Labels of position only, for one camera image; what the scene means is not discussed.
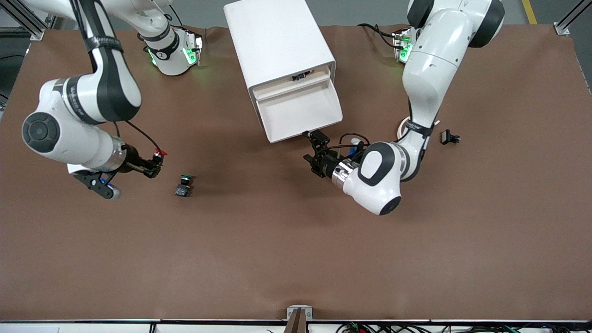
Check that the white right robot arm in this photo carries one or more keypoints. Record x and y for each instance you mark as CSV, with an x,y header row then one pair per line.
x,y
92,92

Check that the white curved plastic piece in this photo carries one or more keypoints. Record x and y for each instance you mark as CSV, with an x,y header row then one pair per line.
x,y
402,127

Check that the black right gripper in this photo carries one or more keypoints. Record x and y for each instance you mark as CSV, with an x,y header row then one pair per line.
x,y
137,163

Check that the brown paper table cover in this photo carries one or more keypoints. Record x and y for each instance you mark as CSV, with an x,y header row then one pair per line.
x,y
296,240

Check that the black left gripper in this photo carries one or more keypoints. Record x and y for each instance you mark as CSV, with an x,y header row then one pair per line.
x,y
325,163

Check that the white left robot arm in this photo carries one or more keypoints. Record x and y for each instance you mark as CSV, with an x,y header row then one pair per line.
x,y
430,69

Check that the metal table edge bracket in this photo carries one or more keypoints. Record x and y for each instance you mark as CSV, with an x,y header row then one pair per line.
x,y
299,310

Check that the black small clip component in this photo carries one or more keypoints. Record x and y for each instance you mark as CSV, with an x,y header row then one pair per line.
x,y
447,137

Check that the aluminium frame profile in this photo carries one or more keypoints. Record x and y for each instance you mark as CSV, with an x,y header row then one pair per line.
x,y
27,21
571,18

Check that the small black part with orange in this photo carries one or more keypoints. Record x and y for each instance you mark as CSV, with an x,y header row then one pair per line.
x,y
300,76

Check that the green push button switch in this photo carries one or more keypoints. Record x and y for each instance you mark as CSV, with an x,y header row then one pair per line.
x,y
184,185

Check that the red push button switch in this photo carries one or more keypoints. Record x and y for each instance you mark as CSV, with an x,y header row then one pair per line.
x,y
161,152

